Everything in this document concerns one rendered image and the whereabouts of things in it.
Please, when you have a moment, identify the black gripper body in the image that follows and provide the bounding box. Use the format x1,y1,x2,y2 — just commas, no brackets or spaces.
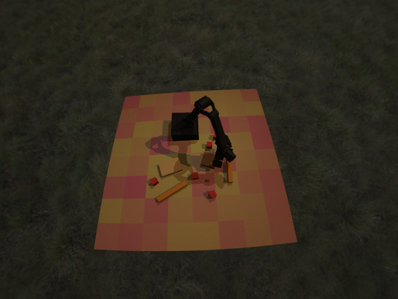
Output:
213,150,223,168

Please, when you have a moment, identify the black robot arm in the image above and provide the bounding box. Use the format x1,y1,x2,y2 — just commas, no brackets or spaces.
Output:
183,95,237,162

